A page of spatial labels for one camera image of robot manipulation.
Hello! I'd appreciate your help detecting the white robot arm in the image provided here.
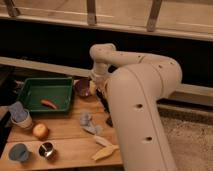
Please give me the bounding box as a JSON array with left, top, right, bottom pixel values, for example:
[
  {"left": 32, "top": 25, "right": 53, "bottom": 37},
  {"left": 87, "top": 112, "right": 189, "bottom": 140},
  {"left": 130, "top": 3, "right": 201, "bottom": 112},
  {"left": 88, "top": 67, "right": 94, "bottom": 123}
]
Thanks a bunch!
[{"left": 90, "top": 43, "right": 182, "bottom": 171}]

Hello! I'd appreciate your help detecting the purple bowl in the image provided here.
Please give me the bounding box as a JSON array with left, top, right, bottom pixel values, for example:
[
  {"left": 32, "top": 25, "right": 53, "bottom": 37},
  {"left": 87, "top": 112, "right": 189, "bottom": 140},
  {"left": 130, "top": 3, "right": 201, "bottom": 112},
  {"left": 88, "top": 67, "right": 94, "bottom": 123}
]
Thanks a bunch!
[{"left": 74, "top": 78, "right": 91, "bottom": 97}]

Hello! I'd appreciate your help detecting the crumpled blue cloth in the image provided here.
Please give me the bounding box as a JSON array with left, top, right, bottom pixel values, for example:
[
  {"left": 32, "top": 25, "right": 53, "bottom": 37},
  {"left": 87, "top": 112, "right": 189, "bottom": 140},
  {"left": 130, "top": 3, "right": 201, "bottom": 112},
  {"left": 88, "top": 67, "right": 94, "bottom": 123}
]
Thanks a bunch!
[{"left": 80, "top": 113, "right": 102, "bottom": 135}]

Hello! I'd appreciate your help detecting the black rectangular block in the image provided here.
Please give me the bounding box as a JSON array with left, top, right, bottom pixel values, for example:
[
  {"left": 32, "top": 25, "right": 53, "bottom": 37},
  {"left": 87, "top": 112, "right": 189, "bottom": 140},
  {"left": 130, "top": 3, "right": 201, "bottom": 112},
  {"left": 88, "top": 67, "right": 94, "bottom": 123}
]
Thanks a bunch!
[{"left": 106, "top": 116, "right": 113, "bottom": 127}]

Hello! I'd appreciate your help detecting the wooden board table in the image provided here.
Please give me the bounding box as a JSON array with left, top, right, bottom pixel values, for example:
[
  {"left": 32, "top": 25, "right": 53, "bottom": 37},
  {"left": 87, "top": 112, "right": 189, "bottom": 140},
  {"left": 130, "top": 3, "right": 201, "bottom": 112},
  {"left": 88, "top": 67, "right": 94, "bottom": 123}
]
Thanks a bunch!
[{"left": 0, "top": 96, "right": 122, "bottom": 171}]

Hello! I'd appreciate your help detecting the cream plastic knife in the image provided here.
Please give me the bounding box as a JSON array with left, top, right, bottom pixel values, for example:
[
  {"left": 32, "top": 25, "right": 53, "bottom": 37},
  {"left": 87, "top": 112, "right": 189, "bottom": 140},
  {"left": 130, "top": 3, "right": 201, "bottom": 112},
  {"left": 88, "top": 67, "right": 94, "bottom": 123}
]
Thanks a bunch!
[{"left": 93, "top": 135, "right": 113, "bottom": 147}]

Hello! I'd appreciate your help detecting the green plastic tray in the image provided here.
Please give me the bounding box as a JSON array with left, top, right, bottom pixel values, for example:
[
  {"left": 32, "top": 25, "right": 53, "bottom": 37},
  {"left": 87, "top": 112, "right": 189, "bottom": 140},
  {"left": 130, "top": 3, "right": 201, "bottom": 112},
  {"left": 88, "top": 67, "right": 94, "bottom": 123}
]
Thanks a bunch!
[{"left": 17, "top": 78, "right": 73, "bottom": 114}]

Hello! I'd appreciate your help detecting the orange apple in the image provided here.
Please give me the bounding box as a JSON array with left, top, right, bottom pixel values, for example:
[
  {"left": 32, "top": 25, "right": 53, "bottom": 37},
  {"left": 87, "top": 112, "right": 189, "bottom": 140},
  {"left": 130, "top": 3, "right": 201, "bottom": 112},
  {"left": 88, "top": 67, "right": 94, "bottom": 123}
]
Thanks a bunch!
[{"left": 32, "top": 123, "right": 49, "bottom": 140}]

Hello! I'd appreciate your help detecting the small metal cup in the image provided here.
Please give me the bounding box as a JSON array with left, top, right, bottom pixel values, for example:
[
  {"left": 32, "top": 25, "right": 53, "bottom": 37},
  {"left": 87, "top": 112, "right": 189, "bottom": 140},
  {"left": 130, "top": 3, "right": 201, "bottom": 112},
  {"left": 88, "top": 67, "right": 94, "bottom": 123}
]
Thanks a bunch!
[{"left": 38, "top": 142, "right": 55, "bottom": 159}]

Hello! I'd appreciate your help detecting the blue cloth in cup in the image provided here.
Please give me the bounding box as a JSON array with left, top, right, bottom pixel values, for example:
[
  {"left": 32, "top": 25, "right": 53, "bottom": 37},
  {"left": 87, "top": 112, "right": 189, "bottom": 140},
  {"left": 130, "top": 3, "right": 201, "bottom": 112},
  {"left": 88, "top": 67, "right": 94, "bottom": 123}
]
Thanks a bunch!
[{"left": 8, "top": 101, "right": 27, "bottom": 122}]

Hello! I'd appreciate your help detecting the blue cup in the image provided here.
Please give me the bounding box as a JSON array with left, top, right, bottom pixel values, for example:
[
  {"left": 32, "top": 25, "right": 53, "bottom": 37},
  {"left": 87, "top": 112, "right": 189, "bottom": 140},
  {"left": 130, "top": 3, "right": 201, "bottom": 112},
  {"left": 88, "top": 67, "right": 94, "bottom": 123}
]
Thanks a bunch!
[{"left": 8, "top": 143, "right": 30, "bottom": 162}]

